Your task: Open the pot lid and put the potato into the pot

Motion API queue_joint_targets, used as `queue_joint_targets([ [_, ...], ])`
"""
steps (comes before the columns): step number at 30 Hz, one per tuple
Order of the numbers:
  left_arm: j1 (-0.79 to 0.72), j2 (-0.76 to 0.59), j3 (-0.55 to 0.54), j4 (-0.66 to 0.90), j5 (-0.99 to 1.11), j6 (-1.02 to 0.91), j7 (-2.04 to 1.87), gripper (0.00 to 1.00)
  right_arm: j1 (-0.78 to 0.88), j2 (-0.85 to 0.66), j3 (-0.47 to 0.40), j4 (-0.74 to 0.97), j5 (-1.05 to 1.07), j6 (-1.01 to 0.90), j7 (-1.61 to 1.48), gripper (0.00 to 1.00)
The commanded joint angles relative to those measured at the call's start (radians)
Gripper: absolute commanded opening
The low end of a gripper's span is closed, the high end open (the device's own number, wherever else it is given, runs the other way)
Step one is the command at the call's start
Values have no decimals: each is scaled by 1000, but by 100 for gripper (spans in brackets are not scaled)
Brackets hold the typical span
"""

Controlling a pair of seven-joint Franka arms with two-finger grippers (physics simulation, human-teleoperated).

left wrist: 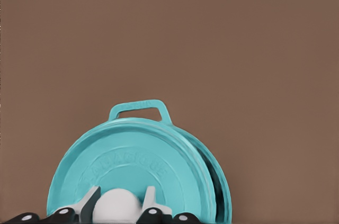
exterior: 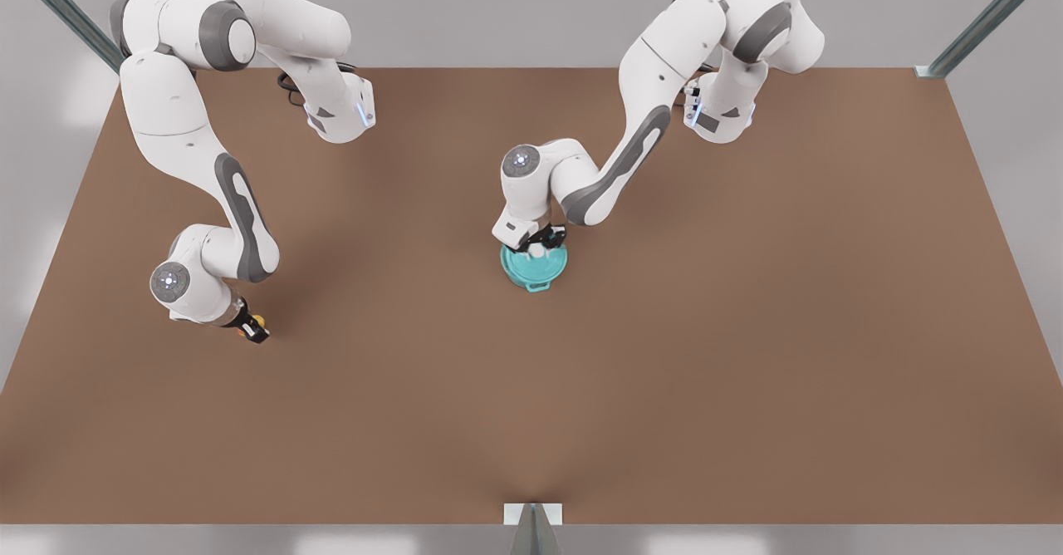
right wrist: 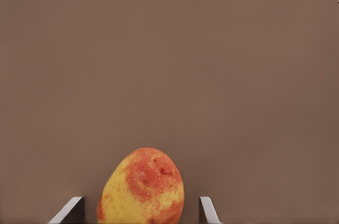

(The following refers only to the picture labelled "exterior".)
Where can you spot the teal pot lid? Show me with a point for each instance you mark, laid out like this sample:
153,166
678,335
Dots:
538,260

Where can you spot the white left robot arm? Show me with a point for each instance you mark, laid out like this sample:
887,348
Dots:
639,123

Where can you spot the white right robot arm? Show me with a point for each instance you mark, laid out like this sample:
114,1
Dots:
178,115

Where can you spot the teal pot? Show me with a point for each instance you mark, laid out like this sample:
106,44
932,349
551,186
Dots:
536,281

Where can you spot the silver frame post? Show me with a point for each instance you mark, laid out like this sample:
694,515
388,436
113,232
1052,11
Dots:
532,528
988,19
66,11

